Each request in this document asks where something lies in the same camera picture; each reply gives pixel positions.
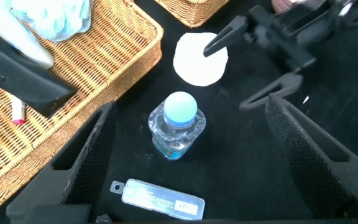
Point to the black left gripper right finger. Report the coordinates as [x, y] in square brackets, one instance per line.
[315, 174]

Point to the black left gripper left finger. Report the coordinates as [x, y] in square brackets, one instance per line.
[73, 183]

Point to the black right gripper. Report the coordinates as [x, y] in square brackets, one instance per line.
[278, 40]

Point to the water bottle with blue cap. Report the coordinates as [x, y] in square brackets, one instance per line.
[177, 124]

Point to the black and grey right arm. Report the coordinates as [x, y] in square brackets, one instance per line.
[353, 15]

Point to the dark table cloth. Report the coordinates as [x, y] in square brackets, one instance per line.
[244, 155]

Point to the clear plastic toothbrush case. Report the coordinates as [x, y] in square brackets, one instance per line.
[157, 199]

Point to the small white pink tube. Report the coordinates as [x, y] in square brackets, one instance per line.
[18, 110]

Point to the black curved case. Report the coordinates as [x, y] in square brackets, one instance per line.
[20, 77]

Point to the light blue bath loofah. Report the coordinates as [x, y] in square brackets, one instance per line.
[54, 18]

